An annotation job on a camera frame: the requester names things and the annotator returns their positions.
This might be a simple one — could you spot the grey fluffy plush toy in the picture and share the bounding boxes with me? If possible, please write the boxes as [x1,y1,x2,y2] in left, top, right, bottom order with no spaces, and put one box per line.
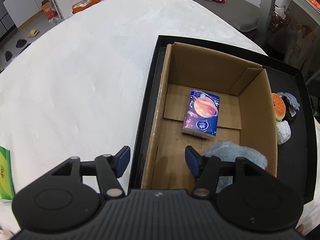
[201,141,268,193]

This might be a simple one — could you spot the purple tissue pack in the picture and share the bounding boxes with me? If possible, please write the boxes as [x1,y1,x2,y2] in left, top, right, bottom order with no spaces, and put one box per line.
[182,89,220,139]

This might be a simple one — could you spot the white soft bundle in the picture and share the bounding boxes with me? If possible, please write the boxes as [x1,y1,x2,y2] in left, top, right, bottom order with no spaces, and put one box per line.
[276,120,291,145]

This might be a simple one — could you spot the plush hamburger toy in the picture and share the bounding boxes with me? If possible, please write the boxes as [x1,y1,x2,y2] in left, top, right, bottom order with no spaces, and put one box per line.
[272,93,286,121]

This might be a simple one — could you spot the grey knitted cloth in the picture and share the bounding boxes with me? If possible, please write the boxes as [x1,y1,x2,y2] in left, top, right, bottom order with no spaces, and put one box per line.
[277,92,300,111]

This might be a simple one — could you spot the black stitched fabric pouch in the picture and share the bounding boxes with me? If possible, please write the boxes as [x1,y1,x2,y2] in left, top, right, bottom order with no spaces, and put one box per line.
[284,102,297,125]

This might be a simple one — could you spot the person's left hand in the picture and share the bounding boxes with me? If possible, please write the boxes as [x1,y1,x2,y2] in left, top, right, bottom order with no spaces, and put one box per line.
[296,224,304,234]

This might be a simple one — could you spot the brown cardboard box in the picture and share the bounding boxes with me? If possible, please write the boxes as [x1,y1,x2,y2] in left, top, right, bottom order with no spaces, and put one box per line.
[140,42,278,189]

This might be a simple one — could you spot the white blanket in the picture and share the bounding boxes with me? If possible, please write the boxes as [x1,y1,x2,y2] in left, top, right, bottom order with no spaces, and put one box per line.
[1,0,304,239]

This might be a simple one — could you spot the black tray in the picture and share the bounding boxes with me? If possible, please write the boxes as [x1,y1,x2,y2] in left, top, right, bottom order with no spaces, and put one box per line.
[129,35,317,203]

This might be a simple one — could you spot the green tissue box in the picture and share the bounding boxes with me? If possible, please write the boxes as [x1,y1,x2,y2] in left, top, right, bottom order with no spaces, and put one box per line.
[0,146,15,202]

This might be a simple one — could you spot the black slipper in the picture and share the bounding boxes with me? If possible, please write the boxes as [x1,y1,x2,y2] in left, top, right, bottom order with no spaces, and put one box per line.
[16,39,27,48]

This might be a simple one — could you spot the yellow slipper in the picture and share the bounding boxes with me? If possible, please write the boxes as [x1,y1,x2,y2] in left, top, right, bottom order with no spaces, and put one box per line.
[28,29,40,37]

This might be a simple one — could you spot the grey bench seat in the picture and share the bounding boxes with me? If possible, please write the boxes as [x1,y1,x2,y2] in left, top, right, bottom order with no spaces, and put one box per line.
[193,0,260,33]

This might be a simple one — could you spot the orange cardboard box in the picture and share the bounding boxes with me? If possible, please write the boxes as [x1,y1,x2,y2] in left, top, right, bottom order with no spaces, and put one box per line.
[72,0,104,14]

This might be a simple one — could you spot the curved grey desk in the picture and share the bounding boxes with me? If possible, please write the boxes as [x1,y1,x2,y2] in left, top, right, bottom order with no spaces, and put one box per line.
[257,0,319,32]

